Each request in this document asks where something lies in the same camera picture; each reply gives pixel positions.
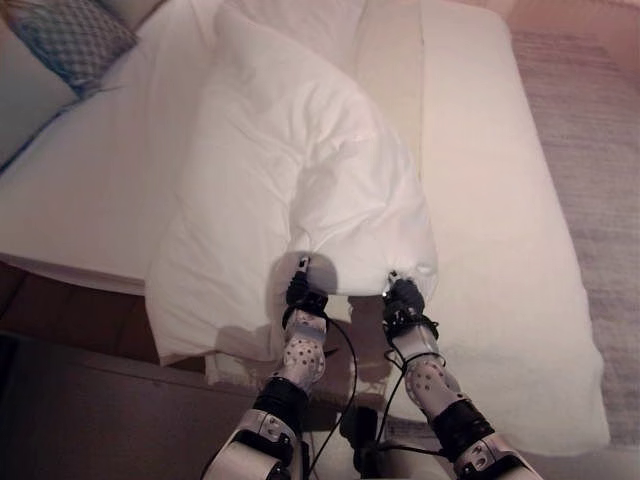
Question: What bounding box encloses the white pillow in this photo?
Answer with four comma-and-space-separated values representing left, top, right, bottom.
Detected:
0, 22, 81, 169

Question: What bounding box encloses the brown wooden bed frame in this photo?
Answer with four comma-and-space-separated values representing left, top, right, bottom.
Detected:
0, 259, 211, 374

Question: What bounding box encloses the white duvet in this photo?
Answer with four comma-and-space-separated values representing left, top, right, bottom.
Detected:
143, 5, 440, 369

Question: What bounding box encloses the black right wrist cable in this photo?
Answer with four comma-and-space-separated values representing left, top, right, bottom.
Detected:
369, 319, 457, 459

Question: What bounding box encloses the grey patterned cushion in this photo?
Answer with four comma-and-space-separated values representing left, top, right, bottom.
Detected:
10, 0, 139, 96

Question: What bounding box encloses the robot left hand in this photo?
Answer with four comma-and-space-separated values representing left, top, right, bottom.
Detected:
284, 253, 324, 307

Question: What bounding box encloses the robot dark torso part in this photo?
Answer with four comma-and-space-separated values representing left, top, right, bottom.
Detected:
339, 405, 396, 480

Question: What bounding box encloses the white mattress with sheet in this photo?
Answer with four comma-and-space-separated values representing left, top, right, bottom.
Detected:
0, 0, 612, 457

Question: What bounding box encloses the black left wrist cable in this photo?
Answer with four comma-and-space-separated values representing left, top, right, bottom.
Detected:
305, 312, 359, 480

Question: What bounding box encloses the grey woven rug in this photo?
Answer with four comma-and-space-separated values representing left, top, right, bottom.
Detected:
509, 29, 640, 480

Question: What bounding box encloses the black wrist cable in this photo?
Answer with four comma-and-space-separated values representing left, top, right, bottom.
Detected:
369, 319, 457, 459
305, 312, 359, 480

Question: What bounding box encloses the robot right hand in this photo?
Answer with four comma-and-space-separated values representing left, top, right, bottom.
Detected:
382, 269, 426, 316

